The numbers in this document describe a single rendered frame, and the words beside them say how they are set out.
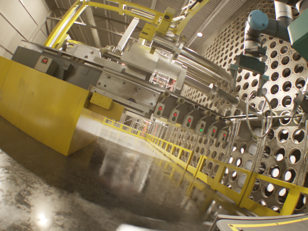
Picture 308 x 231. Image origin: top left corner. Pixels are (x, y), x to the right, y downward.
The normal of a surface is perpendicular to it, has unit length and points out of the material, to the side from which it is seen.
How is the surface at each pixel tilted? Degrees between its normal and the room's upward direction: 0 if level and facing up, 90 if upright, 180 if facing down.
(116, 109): 90
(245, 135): 90
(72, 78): 90
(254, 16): 115
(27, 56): 90
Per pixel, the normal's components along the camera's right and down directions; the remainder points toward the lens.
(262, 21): -0.48, 0.14
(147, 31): 0.19, -0.07
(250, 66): -0.19, 0.22
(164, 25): -0.10, 0.59
